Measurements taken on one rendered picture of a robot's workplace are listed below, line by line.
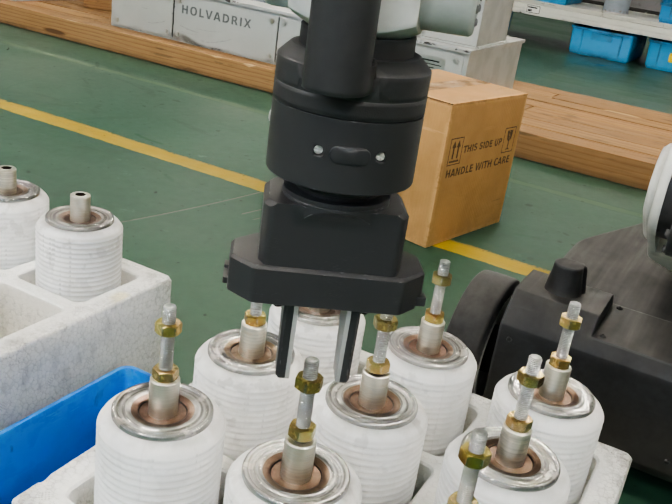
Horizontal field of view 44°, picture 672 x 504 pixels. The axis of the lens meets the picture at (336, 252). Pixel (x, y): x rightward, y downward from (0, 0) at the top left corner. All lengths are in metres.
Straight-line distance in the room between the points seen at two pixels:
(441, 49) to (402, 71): 2.25
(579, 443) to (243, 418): 0.28
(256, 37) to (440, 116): 1.46
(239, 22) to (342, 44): 2.64
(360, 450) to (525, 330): 0.43
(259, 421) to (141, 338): 0.34
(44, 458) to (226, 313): 0.51
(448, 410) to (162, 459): 0.28
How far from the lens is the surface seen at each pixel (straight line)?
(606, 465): 0.83
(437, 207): 1.70
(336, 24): 0.41
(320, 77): 0.42
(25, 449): 0.90
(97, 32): 3.38
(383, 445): 0.66
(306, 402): 0.56
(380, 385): 0.67
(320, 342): 0.79
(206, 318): 1.33
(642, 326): 1.11
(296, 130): 0.46
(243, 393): 0.70
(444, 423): 0.78
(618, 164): 2.51
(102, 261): 0.97
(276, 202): 0.48
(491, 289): 1.09
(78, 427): 0.94
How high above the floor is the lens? 0.62
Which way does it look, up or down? 22 degrees down
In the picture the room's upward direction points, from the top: 8 degrees clockwise
